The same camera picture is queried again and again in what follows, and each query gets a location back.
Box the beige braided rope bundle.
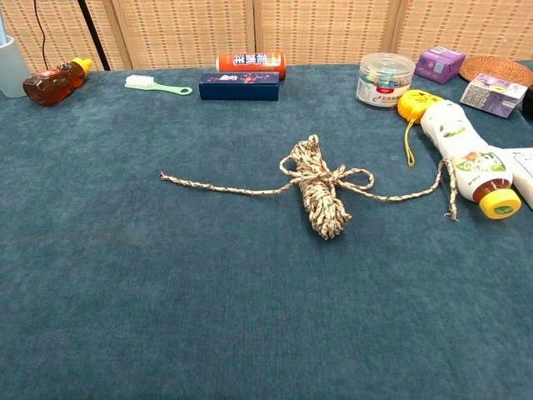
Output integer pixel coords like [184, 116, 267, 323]
[159, 133, 461, 242]

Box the navy blue rectangular box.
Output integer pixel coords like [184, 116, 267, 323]
[198, 72, 281, 102]

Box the teal tablecloth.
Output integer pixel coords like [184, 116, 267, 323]
[0, 61, 533, 400]

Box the orange drink can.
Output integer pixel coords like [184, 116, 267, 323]
[215, 51, 287, 81]

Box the clear jar of clips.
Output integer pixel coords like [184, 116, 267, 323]
[355, 52, 416, 110]

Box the yellow tape measure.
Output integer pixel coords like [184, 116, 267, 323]
[396, 88, 445, 168]

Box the mint green brush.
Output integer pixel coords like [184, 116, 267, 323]
[124, 74, 194, 97]

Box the bamboo folding screen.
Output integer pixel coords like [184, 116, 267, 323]
[0, 0, 533, 72]

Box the white bottle yellow cap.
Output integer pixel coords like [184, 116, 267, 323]
[420, 99, 522, 221]

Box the plain purple carton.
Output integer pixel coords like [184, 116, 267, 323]
[414, 46, 467, 85]

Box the black stand pole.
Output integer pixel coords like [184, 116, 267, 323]
[77, 0, 112, 72]

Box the amber bear syrup bottle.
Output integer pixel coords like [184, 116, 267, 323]
[22, 57, 94, 108]

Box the purple carton with photo print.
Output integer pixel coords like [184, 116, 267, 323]
[459, 72, 529, 120]

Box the white pouch red print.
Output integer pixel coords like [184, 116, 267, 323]
[497, 147, 533, 211]

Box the round woven rattan coaster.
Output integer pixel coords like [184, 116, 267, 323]
[459, 55, 533, 89]

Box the light blue plastic cup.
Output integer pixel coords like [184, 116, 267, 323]
[0, 35, 32, 99]

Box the thin black hanging cable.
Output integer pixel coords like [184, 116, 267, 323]
[32, 0, 52, 72]

